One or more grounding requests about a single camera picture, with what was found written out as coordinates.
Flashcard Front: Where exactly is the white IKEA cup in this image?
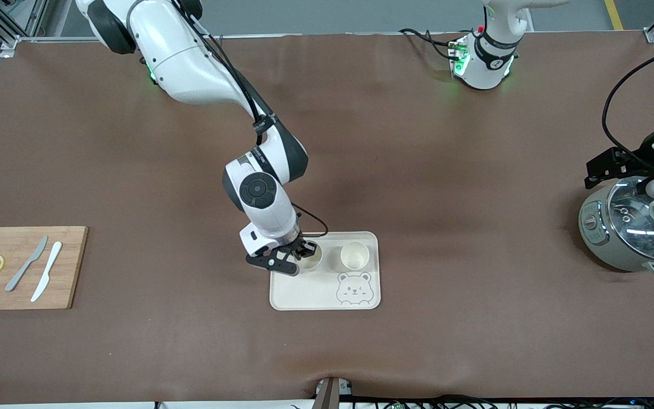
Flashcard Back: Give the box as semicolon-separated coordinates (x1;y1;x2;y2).
299;243;323;272
341;241;370;271

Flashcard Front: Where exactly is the cream tray with bear print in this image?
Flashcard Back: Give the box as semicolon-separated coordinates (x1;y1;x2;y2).
270;231;382;311

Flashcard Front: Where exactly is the grey-green cooking pot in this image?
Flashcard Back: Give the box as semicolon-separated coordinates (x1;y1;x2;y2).
578;179;654;279

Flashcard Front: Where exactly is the glass pot lid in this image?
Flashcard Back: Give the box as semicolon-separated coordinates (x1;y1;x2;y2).
608;177;654;263

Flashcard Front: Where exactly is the brown table cover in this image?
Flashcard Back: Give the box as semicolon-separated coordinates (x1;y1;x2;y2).
0;31;654;405

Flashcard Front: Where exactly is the wooden cutting board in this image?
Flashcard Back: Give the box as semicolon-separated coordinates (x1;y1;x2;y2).
0;226;89;311

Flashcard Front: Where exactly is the white plastic knife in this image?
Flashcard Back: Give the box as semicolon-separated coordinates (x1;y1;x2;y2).
31;241;63;303

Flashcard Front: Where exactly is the grey plastic knife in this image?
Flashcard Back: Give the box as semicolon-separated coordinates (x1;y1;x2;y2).
5;236;49;293

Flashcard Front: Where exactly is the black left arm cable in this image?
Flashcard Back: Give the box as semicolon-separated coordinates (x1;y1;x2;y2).
602;41;654;171

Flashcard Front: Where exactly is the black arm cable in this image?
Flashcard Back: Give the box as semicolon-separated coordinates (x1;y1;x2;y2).
168;0;329;238
602;41;654;171

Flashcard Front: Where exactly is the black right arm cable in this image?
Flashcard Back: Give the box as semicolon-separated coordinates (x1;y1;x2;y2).
168;0;329;238

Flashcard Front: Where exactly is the black left base cable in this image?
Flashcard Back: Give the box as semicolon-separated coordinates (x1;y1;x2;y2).
400;28;464;60

